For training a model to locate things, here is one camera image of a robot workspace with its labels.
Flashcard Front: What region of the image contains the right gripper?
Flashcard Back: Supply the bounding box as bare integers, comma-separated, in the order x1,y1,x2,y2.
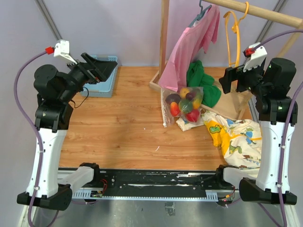
218,59,268,97

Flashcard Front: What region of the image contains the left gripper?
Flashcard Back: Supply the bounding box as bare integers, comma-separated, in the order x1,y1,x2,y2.
59,52,117,103

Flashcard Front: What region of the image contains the clear zip top bag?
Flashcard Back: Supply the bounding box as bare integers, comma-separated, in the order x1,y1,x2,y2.
161,87,204,131

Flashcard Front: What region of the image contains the dark red fake apple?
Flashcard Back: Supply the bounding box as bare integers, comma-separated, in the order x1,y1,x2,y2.
165,93,181,105

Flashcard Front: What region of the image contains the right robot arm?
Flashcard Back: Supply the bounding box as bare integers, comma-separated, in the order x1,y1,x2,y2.
214,58,298,205

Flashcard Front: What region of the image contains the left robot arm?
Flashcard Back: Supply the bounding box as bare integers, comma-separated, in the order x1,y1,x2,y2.
17,53,117,210

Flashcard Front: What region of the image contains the yellow fake fruit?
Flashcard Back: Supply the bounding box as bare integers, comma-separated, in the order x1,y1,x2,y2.
179,87,190,99

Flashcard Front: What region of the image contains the green fake fruit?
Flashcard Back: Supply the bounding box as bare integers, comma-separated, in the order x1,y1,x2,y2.
178,99,193,114

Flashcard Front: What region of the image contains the red fake fruit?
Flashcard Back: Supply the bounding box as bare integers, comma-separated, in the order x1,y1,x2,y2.
185,109,201,123

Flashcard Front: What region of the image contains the orange fake fruit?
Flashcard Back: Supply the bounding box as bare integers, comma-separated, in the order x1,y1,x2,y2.
170,102,180,117

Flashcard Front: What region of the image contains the light blue plastic basket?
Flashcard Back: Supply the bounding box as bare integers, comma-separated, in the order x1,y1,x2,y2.
80,55,118,98

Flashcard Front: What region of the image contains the green cloth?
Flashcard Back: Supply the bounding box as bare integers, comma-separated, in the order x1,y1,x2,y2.
186,60,222,108

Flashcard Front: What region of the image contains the wooden clothes rack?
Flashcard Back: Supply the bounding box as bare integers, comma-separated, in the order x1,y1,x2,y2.
149,0,303,120

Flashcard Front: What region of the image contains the yellow hanger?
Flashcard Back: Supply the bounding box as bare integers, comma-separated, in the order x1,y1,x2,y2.
223,1,250,67

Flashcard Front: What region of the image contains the pink shirt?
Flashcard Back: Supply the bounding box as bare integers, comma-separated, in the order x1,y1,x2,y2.
158,5,220,91

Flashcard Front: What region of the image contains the teal hanger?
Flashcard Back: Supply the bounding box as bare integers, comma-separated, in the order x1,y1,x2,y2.
188,0,212,27

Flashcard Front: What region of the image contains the dinosaur print cloth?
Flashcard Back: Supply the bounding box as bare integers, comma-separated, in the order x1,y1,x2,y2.
176,111,262,177

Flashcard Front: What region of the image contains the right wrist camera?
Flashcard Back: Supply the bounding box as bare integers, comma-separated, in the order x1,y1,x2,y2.
243,42,267,72

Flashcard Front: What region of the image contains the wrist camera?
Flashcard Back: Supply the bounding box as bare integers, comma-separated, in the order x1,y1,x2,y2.
53,39,77,64
243,42,267,72

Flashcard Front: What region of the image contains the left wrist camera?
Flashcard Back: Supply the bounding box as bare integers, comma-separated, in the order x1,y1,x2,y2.
53,39,77,64

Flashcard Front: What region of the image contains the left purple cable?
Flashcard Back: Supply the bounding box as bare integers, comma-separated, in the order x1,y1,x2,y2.
13,50,60,227

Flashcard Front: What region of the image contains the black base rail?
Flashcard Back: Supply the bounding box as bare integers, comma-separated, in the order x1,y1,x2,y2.
58,167,237,202

